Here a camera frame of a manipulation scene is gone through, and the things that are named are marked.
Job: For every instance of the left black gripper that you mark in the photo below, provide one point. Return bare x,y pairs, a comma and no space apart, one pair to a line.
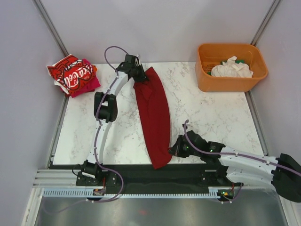
142,77

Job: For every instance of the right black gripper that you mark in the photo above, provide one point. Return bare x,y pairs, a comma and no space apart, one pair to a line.
176,149

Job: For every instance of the dark red t shirt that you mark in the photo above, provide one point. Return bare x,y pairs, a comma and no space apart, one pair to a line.
155,118

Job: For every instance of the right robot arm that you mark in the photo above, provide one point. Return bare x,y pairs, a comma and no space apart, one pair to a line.
281,174

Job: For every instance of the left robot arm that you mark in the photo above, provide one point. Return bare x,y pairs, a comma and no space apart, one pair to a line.
106,112

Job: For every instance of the pink folded t shirt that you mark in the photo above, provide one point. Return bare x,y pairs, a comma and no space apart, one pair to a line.
89,86

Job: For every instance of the red coca cola t shirt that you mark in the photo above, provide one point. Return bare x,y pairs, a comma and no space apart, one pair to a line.
63,82

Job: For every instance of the red white patterned t shirt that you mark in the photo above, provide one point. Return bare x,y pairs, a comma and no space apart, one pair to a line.
56,71

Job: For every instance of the orange plastic bin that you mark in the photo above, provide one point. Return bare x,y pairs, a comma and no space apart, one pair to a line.
210,55

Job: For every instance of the green cloth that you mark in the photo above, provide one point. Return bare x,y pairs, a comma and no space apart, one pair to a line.
237,62

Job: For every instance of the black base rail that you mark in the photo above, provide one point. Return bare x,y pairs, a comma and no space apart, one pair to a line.
170,179

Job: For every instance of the white slotted cable duct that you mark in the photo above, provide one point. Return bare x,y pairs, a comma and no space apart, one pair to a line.
93,193

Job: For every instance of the left aluminium corner post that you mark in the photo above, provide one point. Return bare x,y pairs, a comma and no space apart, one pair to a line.
51,27

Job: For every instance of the aluminium corner post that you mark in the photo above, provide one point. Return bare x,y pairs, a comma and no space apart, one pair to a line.
51,27
265,22

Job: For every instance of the right aluminium corner post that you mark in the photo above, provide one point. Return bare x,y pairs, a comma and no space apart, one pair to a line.
265,22

